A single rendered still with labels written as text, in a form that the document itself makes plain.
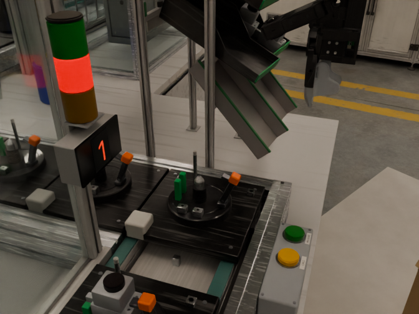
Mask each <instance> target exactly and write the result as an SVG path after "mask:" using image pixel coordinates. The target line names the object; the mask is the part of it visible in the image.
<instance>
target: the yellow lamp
mask: <svg viewBox="0 0 419 314"><path fill-rule="evenodd" d="M60 95H61V99H62V105H63V109H64V115H65V119H66V121H68V122H69V123H75V124H81V123H88V122H90V121H93V120H95V119H96V118H97V117H98V110H97V102H96V97H95V89H94V86H93V87H92V88H91V89H90V90H87V91H84V92H80V93H65V92H63V91H61V90H60Z"/></svg>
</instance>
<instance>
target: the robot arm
mask: <svg viewBox="0 0 419 314"><path fill-rule="evenodd" d="M336 2H337V0H316V1H313V2H310V3H309V4H306V5H304V6H301V7H299V8H297V9H295V10H293V11H290V12H287V13H285V14H283V15H281V16H274V17H271V18H269V19H268V20H266V21H265V22H264V24H263V26H262V27H261V28H260V31H261V33H262V36H263V38H264V40H265V41H267V40H270V39H271V40H273V39H277V38H279V37H281V36H283V35H284V34H285V33H287V32H290V31H292V30H294V29H297V28H299V27H302V26H304V25H306V24H309V28H310V29H309V34H308V38H307V47H306V56H307V62H306V72H305V81H304V99H305V101H306V103H307V106H308V107H312V103H313V99H314V97H316V96H321V95H333V94H336V93H338V92H339V90H340V84H341V81H342V79H341V76H340V75H338V74H336V73H335V72H333V71H332V70H331V62H334V63H340V64H351V65H355V61H356V57H357V51H358V47H359V41H360V35H361V30H362V24H363V20H364V14H365V7H366V3H367V0H340V2H339V3H336ZM344 55H345V56H344ZM320 60H321V62H320Z"/></svg>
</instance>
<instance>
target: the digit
mask: <svg viewBox="0 0 419 314"><path fill-rule="evenodd" d="M91 144H92V151H93V156H94V163H95V170H96V173H97V172H98V171H99V170H100V169H101V168H102V167H103V166H104V165H105V164H106V163H107V162H108V161H109V160H110V159H111V158H112V157H111V152H110V144H109V139H108V131H107V127H106V128H105V129H104V130H103V131H101V132H100V133H99V134H98V135H97V136H96V137H95V138H94V139H93V140H91Z"/></svg>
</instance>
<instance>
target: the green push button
mask: <svg viewBox="0 0 419 314"><path fill-rule="evenodd" d="M304 234H305V232H304V230H303V229H302V228H301V227H299V226H288V227H286V228H285V231H284V235H285V237H286V238H287V239H288V240H290V241H293V242H299V241H301V240H302V239H303V238H304Z"/></svg>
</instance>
